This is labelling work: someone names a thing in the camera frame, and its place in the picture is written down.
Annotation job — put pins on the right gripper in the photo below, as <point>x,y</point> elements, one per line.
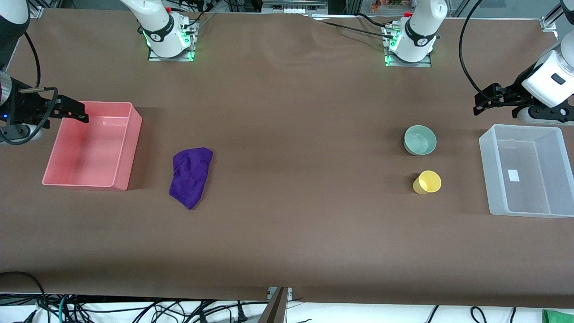
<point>24,109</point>

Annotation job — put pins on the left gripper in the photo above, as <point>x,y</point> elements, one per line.
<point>514,92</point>

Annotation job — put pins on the light green bowl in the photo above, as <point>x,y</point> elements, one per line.
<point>420,141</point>

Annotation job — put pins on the yellow cup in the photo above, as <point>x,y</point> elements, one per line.
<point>428,182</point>

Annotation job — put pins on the purple cloth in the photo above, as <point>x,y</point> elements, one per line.
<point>190,175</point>

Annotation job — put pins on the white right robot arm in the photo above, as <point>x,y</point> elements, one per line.
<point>161,27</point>

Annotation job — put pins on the green cloth scrap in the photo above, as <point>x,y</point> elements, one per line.
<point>558,316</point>

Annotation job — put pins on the pink plastic bin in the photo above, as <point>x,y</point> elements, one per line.
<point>89,152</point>

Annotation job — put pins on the white label sticker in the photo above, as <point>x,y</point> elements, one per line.
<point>514,175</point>

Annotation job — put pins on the clear plastic bin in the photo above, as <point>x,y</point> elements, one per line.
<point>529,179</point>

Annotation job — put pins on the white power strip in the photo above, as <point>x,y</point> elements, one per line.
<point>293,6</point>

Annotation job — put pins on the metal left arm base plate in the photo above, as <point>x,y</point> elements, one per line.
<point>428,63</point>

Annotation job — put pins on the aluminium corner bracket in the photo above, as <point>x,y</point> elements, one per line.
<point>549,22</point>

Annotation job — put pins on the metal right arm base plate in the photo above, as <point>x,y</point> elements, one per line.
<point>190,54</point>

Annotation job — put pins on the metal frame post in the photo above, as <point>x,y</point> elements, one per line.
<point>276,307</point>

